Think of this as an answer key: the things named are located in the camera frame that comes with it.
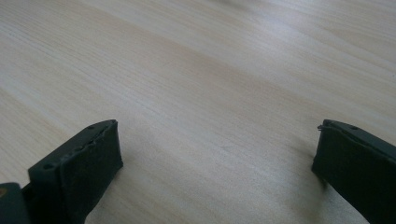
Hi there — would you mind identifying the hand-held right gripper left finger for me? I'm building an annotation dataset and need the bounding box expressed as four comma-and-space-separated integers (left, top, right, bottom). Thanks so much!
21, 119, 124, 224

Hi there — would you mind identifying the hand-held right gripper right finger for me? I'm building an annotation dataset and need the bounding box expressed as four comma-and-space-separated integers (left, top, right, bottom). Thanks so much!
311, 119, 396, 224

